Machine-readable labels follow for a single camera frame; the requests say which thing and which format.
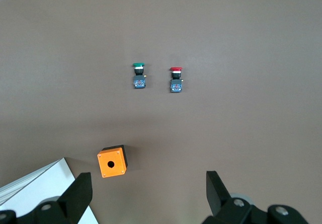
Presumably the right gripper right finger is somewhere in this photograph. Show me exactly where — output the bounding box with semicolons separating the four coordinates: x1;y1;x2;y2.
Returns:
201;171;310;224

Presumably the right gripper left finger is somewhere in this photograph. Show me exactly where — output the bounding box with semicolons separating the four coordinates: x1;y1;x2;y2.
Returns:
0;172;93;224

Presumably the red push button switch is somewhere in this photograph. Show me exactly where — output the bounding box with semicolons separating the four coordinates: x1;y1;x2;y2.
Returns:
169;66;184;94

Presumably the white drawer cabinet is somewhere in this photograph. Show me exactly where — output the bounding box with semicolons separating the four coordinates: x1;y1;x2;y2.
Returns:
0;158;99;224

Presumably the orange button enclosure box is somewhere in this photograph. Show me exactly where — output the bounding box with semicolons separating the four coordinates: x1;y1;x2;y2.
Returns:
97;144;128;179

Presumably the green push button switch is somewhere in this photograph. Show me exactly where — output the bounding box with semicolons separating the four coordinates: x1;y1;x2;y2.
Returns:
131;62;148;89

